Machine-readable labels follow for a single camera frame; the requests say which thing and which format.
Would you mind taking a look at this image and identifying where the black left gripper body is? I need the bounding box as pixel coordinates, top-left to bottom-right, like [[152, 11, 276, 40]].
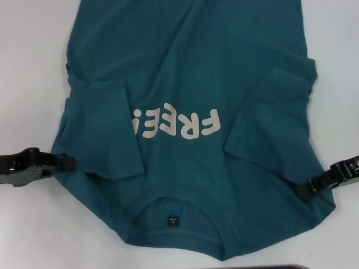
[[0, 147, 43, 188]]

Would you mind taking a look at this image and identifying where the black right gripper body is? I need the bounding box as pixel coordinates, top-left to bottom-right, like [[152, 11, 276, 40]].
[[345, 153, 359, 184]]

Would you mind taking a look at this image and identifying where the teal t-shirt with FREE print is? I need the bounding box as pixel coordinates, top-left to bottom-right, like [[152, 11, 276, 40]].
[[52, 0, 337, 254]]

